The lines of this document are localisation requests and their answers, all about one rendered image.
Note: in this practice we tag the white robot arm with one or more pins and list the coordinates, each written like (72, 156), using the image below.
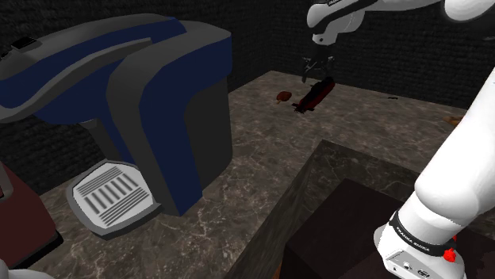
(452, 185)

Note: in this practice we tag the red and black bottle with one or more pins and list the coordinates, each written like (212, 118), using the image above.
(315, 97)

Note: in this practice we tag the white rounded object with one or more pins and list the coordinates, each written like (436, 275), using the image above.
(19, 273)

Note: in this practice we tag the dark red appliance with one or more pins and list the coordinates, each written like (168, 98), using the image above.
(23, 216)

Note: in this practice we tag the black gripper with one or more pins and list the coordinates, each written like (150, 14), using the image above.
(320, 56)

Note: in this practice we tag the blue and grey coffee machine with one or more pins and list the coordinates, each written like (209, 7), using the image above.
(162, 116)

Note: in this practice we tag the small red-brown spoon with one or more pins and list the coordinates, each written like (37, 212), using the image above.
(284, 95)

